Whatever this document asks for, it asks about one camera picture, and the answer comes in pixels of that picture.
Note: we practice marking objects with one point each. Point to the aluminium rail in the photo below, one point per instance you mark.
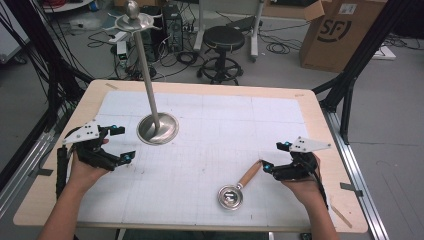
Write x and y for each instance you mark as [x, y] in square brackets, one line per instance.
[356, 173]
[23, 170]

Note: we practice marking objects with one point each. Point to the tall metal hanging stand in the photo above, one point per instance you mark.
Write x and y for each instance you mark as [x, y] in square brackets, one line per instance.
[156, 128]

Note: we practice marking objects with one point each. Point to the person's right hand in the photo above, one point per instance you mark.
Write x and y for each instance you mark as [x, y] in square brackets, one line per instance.
[306, 191]

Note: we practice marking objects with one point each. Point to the white round table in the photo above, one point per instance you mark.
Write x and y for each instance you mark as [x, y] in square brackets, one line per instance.
[66, 5]

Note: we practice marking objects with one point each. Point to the thin wooden stick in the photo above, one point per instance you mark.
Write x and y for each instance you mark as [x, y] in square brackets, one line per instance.
[341, 216]

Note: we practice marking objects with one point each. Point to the person's left hand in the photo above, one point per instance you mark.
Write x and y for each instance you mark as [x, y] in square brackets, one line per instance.
[81, 175]

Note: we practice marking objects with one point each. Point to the white power strip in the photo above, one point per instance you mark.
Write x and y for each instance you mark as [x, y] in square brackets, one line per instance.
[117, 37]

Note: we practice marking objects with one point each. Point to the white metal stand frame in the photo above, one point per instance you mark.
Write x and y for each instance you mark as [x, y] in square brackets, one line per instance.
[255, 30]

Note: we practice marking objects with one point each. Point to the black computer tower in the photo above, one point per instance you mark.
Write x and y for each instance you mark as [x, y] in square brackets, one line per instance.
[172, 28]

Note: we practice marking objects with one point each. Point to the black round stool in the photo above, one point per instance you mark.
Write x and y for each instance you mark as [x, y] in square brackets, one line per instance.
[223, 38]

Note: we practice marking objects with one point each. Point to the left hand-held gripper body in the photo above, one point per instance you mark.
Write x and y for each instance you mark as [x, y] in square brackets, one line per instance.
[87, 133]

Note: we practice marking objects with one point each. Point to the black tape piece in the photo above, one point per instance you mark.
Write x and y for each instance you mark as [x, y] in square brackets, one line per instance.
[41, 172]
[350, 189]

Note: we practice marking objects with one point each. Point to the black metal frame post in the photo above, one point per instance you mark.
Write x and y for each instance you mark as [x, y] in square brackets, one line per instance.
[360, 56]

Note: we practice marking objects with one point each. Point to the white grid mat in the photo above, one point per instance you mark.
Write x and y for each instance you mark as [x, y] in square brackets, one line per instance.
[206, 150]

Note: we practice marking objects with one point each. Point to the brown cardboard box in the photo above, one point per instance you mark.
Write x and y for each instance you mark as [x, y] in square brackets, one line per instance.
[340, 36]

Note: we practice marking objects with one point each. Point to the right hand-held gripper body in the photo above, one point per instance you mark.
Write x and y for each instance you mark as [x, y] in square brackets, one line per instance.
[301, 166]

